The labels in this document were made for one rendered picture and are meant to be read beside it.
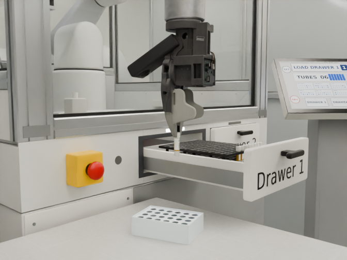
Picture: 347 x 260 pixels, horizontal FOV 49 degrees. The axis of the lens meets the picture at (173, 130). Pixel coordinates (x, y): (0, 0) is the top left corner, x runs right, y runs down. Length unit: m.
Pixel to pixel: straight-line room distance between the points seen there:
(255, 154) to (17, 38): 0.53
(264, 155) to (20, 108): 0.52
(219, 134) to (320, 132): 0.65
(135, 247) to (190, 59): 0.36
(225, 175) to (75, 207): 0.35
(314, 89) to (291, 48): 1.03
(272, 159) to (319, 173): 0.95
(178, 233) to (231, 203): 0.67
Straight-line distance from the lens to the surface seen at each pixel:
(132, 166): 1.00
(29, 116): 0.82
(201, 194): 1.24
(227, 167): 0.85
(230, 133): 1.30
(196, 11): 0.70
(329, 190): 1.85
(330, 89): 1.75
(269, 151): 0.86
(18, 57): 0.82
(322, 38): 2.65
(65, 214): 0.90
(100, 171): 0.84
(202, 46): 0.69
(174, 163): 0.94
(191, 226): 0.74
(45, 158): 0.85
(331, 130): 1.80
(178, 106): 0.70
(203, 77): 0.67
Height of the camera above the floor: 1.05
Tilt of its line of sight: 6 degrees down
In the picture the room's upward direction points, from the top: straight up
